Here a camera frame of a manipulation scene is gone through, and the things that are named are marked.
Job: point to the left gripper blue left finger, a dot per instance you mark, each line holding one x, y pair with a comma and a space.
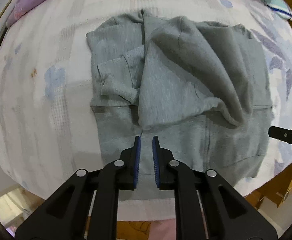
136, 152

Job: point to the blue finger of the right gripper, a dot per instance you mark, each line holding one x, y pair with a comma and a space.
280, 134

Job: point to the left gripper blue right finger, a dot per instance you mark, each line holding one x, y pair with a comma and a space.
156, 149

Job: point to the grey zip hoodie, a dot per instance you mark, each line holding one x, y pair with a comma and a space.
202, 88

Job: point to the floral white bed sheet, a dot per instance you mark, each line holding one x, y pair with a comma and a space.
48, 129

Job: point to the teal striped pillow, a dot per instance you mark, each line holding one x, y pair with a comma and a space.
280, 7

